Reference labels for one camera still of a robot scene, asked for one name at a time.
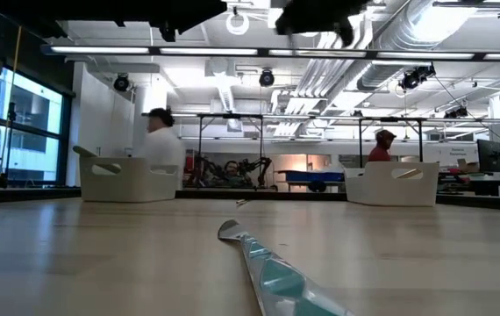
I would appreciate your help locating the black table frame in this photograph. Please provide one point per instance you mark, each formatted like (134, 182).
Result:
(254, 194)

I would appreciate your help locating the large glass window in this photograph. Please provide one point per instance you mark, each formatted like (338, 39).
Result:
(26, 131)

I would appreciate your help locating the silver metal utensil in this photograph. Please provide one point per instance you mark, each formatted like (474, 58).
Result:
(84, 151)

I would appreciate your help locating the black station frame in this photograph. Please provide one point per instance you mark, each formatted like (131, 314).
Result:
(360, 140)
(200, 145)

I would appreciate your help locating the silver ventilation duct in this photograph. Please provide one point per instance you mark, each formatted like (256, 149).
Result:
(408, 26)

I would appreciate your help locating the black ceiling camera cluster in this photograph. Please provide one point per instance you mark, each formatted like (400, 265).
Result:
(416, 76)

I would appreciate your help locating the black background robot arm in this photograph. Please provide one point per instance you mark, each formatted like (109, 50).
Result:
(259, 169)

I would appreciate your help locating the white plastic bin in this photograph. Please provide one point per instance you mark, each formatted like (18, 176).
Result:
(390, 193)
(129, 186)

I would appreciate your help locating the overhead light bar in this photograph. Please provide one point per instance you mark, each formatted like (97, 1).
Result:
(215, 51)

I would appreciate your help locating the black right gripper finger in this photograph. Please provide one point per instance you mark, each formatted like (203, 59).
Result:
(316, 17)

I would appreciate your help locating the black computer monitor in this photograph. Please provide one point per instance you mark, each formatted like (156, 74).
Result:
(489, 155)

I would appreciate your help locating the blue covered table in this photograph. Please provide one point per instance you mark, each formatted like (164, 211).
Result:
(316, 176)

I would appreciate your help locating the black tripod stand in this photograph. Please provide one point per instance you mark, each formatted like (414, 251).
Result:
(11, 140)

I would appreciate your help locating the small white scrap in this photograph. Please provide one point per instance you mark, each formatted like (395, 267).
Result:
(242, 202)

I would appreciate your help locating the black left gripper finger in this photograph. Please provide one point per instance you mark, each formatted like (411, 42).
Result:
(184, 13)

